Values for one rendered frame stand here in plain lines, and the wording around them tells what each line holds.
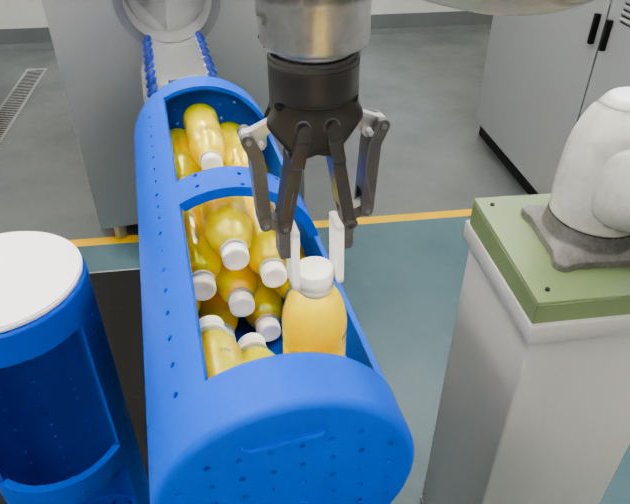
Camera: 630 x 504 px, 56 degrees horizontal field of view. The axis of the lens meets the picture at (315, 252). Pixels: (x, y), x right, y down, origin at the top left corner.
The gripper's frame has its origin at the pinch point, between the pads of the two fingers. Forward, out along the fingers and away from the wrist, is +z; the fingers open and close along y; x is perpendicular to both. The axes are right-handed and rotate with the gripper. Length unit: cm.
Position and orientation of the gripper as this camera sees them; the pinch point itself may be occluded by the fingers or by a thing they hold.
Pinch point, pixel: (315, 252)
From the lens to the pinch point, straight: 59.9
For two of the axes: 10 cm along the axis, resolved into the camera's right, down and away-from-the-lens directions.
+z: 0.1, 8.0, 6.0
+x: 2.6, 5.7, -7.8
